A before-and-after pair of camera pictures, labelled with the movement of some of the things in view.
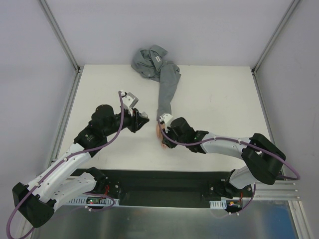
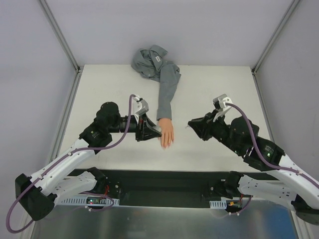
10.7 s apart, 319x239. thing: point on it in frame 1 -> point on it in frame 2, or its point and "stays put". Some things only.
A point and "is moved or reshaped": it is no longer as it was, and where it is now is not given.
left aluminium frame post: [61, 36] stays put
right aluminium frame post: [292, 5] stays put
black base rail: [162, 187] stays put
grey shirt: [152, 62] stays put
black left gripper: [136, 120] -> [139, 128]
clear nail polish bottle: [144, 115] is moved or reshaped
